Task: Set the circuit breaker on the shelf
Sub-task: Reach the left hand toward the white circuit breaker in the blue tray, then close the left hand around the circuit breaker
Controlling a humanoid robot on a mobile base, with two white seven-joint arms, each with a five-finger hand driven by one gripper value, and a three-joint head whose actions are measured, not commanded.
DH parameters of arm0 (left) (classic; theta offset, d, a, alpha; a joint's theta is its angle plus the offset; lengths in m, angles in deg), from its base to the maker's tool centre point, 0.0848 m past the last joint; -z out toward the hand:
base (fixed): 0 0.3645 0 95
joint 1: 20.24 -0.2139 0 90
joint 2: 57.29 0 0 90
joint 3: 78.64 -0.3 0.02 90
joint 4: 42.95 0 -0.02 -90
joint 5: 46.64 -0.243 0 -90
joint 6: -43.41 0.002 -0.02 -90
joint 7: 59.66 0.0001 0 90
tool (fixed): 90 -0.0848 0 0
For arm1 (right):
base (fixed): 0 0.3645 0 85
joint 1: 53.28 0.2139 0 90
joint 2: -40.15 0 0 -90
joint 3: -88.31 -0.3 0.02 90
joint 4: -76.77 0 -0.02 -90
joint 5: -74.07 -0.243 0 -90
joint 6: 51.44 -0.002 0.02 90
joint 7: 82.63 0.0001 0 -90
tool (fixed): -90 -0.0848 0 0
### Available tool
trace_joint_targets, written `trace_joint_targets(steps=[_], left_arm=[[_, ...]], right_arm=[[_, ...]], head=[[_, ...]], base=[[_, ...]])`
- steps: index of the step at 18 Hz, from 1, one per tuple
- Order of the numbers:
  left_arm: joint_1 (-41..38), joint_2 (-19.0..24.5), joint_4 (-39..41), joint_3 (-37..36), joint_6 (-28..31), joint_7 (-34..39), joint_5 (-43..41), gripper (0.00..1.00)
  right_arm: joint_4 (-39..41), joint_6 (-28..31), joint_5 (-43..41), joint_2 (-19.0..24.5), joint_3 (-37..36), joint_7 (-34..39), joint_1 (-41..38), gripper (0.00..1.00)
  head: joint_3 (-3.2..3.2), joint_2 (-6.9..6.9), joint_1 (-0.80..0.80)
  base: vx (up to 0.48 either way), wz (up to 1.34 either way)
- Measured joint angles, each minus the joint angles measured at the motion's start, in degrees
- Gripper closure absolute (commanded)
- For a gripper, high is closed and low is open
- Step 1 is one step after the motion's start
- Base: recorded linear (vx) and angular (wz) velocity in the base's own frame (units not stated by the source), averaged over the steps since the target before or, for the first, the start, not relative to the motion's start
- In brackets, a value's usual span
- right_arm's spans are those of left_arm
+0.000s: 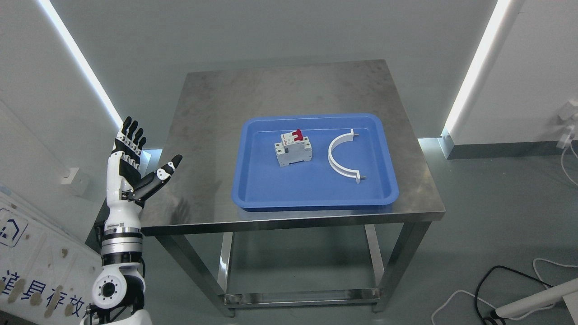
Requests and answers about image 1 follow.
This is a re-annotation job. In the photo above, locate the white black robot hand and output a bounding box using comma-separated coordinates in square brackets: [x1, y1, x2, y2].
[107, 116, 182, 220]

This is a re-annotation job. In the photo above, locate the white circuit breaker red switch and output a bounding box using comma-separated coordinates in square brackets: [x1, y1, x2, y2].
[274, 128, 312, 167]

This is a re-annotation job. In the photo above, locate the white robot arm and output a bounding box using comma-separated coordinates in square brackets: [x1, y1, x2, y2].
[80, 217, 152, 325]

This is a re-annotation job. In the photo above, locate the stainless steel table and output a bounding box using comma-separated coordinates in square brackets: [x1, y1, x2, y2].
[142, 59, 446, 317]

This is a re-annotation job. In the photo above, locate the white sign board blue text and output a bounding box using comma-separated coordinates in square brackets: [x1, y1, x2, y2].
[0, 186, 101, 325]

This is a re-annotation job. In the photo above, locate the blue plastic tray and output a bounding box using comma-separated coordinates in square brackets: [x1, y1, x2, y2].
[231, 113, 399, 211]

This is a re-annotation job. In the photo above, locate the white curved pipe clamp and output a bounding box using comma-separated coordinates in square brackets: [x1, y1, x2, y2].
[327, 128, 367, 185]

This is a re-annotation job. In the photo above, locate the white table leg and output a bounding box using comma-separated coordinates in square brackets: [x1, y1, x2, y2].
[491, 279, 578, 324]

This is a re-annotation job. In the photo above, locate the white wall socket left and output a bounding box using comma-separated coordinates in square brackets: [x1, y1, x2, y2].
[60, 168, 91, 197]

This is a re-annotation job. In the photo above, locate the black cable on floor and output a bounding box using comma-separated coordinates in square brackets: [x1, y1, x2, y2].
[475, 265, 554, 325]

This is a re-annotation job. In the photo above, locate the white wall socket with plug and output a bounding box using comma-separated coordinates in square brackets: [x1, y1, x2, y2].
[556, 100, 578, 149]

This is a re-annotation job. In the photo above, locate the white cable on floor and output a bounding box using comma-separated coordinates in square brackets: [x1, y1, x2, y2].
[431, 258, 578, 325]

